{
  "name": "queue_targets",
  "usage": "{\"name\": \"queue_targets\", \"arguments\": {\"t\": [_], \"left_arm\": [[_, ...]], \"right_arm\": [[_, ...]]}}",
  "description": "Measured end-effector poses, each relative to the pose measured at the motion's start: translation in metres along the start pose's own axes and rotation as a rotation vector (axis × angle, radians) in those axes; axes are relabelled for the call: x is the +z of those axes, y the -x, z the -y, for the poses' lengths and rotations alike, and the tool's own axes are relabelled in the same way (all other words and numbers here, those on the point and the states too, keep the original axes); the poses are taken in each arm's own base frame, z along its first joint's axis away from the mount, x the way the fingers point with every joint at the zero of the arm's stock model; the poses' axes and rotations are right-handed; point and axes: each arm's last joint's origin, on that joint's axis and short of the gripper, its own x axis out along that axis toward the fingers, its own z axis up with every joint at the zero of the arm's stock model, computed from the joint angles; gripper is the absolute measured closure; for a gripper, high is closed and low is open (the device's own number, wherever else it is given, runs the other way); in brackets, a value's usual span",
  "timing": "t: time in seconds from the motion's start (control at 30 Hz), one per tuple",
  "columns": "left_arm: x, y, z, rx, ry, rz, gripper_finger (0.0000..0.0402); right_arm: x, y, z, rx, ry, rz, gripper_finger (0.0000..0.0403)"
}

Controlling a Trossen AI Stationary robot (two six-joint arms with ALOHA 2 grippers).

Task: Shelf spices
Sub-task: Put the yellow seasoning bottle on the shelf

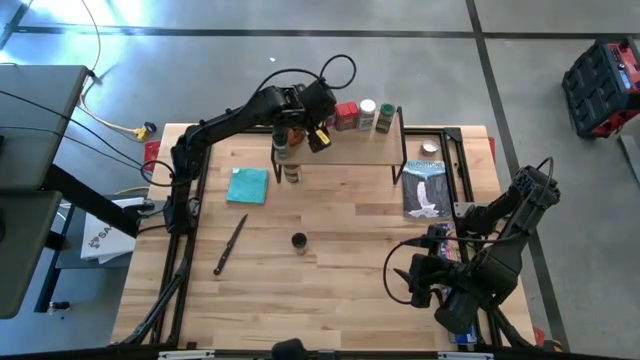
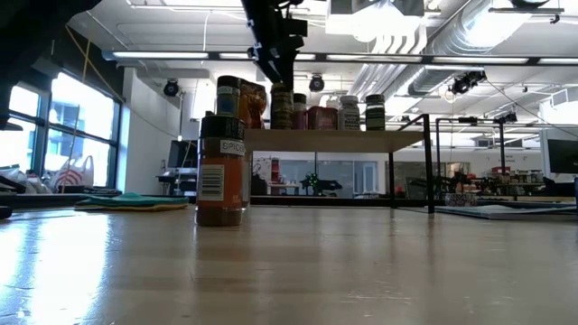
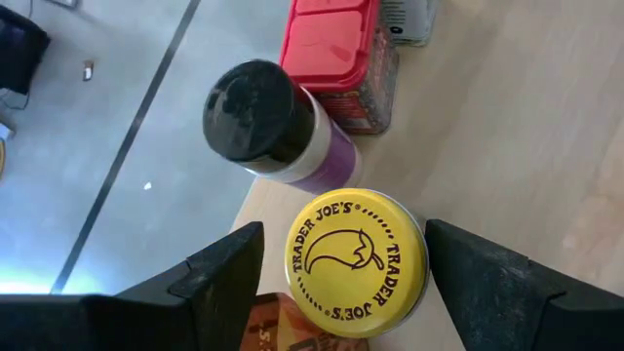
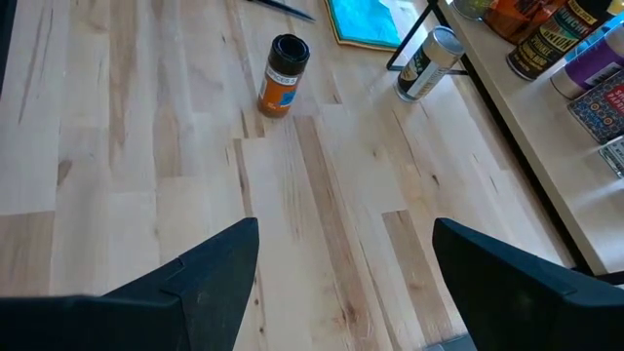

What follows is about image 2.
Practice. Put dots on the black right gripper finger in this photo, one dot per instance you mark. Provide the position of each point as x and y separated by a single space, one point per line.
284 72

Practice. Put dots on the red lid spice tin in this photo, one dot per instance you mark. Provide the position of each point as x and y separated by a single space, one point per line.
323 118

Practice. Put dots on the thyme jar blue label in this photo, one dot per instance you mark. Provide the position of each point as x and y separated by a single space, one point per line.
228 99

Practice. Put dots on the white lid spice jar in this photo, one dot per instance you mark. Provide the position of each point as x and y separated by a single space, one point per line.
349 115

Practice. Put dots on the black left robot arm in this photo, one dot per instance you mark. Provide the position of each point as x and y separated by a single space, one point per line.
27 36

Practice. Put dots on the background storage shelf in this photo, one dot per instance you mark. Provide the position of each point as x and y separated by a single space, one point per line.
519 177

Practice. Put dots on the orange taco seasoning bag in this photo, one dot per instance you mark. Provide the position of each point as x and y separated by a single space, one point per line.
253 104

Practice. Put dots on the long ceiling light strip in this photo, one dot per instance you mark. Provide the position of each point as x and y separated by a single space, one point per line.
232 56
557 61
478 60
160 55

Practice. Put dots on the green lid spice jar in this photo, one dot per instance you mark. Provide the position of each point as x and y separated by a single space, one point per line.
375 115

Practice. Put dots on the black computer monitor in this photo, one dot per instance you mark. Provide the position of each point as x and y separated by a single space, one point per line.
563 156
183 154

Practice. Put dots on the orange spice jar black lid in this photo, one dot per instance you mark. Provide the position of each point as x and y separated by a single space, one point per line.
221 194

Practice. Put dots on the teal yellow sponge cloth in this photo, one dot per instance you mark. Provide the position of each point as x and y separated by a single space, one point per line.
131 201

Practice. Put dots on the small patterned bowl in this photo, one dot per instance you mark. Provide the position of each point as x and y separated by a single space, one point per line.
460 200

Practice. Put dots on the black pipe stand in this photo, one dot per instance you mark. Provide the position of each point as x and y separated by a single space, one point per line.
501 135

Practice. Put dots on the white bag red bullseye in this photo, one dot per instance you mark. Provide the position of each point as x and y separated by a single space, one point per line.
72 176

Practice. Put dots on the grey blue folded cloth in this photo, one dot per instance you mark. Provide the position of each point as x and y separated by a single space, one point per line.
506 212

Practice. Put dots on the black low platform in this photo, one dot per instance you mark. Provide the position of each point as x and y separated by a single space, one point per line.
45 201

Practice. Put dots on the wooden shelf black metal frame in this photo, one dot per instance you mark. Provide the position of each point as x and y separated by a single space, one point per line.
325 141

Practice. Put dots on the silver ventilation duct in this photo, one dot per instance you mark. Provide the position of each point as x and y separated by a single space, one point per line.
451 36

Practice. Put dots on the black overhead camera cluster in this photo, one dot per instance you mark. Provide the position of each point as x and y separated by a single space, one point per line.
467 82

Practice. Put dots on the large window black frame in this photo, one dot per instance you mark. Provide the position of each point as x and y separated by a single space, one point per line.
77 108

